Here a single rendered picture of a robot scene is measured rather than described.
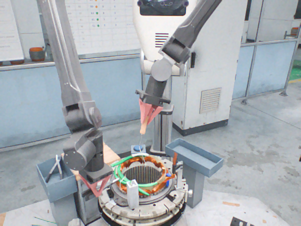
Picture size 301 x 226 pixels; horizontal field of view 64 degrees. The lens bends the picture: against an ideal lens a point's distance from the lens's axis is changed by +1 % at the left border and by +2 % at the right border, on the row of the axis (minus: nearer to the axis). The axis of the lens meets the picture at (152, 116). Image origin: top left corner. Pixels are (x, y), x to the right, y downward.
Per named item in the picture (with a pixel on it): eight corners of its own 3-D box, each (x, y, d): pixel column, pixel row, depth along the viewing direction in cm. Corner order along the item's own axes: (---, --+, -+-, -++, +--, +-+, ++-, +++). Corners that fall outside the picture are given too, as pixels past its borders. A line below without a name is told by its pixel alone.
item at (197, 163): (216, 206, 117) (224, 158, 104) (203, 219, 110) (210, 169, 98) (177, 181, 133) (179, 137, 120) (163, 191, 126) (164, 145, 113)
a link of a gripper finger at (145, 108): (159, 129, 76) (168, 101, 74) (138, 125, 73) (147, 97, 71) (151, 122, 82) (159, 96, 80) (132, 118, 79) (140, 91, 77)
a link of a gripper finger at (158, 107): (156, 129, 75) (165, 101, 73) (136, 125, 72) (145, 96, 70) (149, 122, 81) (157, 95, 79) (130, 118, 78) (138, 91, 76)
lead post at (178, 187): (182, 189, 83) (184, 162, 78) (176, 191, 82) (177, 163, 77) (180, 186, 85) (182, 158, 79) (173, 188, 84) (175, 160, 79)
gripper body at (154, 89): (170, 106, 75) (177, 83, 73) (140, 99, 70) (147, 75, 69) (161, 100, 80) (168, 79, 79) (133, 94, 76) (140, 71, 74)
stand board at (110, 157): (76, 181, 95) (75, 176, 94) (61, 158, 109) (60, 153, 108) (121, 162, 106) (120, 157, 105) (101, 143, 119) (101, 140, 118)
